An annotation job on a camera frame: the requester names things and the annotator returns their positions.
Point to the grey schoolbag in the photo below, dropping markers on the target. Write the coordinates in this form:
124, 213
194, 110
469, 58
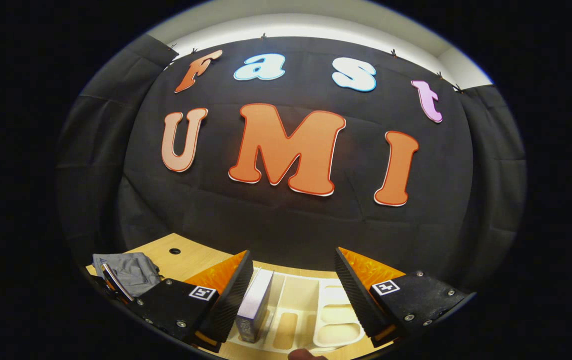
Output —
136, 270

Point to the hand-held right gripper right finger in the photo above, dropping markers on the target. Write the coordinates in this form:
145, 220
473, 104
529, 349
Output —
358, 305

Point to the black backdrop cloth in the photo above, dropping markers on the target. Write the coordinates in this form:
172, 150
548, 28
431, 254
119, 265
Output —
276, 225

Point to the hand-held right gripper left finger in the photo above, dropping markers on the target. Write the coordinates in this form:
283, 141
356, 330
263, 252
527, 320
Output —
231, 305

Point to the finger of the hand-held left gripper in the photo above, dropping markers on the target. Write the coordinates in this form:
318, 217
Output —
115, 285

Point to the white photo cover book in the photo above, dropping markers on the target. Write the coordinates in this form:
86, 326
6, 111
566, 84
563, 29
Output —
258, 295

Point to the white bookshelf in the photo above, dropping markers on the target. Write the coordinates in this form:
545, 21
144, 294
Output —
300, 300

